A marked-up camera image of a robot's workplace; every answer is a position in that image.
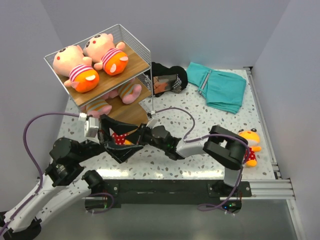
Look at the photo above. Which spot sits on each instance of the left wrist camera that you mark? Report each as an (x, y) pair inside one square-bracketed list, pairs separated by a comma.
[(91, 127)]

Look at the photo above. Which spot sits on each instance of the aluminium frame rail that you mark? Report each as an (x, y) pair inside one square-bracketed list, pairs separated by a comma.
[(278, 189)]

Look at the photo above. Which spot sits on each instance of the pink frog plush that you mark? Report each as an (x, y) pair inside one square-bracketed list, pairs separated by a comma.
[(98, 107), (128, 92)]

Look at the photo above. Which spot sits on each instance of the black printed garment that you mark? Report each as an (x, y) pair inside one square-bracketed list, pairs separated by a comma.
[(168, 79)]

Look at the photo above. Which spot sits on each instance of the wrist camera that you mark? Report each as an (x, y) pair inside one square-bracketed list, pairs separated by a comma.
[(152, 119), (91, 127)]

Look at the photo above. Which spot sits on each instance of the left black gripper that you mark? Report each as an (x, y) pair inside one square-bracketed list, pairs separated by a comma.
[(121, 152)]

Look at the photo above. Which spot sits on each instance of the teal folded cloth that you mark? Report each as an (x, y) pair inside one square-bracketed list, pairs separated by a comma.
[(222, 90)]

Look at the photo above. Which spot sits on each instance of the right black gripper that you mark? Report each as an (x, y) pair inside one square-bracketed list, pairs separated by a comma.
[(143, 129)]

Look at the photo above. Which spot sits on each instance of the yellow frog plush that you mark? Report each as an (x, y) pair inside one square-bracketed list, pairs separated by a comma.
[(121, 139), (253, 140)]

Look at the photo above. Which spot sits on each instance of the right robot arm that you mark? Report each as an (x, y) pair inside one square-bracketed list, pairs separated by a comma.
[(224, 146)]

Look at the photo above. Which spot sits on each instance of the white wire wooden shelf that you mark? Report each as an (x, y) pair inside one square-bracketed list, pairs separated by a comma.
[(105, 74)]

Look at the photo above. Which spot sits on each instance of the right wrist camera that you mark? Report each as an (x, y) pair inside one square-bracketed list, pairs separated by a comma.
[(152, 119)]

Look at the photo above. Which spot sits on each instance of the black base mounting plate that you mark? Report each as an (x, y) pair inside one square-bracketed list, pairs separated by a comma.
[(165, 192)]

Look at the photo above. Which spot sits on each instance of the large black-haired boy plush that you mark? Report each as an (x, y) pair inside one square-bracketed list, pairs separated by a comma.
[(105, 54)]

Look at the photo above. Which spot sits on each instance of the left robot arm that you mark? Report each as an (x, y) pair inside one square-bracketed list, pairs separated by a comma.
[(65, 181)]

